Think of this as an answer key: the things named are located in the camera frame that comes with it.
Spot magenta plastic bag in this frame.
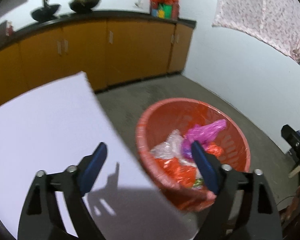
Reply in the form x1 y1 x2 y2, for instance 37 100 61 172
181 119 227 160

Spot white tablecloth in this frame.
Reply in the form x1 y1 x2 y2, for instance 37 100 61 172
0 73 198 239

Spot red bottle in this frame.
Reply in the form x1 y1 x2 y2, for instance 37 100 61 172
6 21 14 37

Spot bubble wrap sheet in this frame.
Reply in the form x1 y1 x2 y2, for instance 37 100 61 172
150 129 183 159

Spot black wok with lid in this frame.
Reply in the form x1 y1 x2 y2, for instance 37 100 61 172
69 0 101 14

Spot white plastic bag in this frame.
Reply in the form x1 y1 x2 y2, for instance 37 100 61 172
179 158 203 179

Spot pink floral curtain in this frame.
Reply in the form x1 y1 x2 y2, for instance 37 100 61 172
212 0 300 63

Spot red plastic trash basket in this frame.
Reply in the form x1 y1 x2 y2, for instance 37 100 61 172
136 98 250 212

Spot green plastic bag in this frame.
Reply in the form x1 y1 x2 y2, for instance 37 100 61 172
192 178 205 189

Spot lower wooden cabinets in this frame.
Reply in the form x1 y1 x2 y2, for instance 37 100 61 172
0 20 193 105

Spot red plastic bag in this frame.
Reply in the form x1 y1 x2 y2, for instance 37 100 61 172
205 142 224 158

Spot black wok left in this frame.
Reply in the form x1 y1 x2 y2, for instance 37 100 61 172
31 0 61 22

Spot colourful boxes on counter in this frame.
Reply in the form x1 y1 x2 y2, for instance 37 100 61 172
150 2 179 20

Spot orange plastic bag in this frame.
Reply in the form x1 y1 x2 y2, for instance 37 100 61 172
155 158 196 187

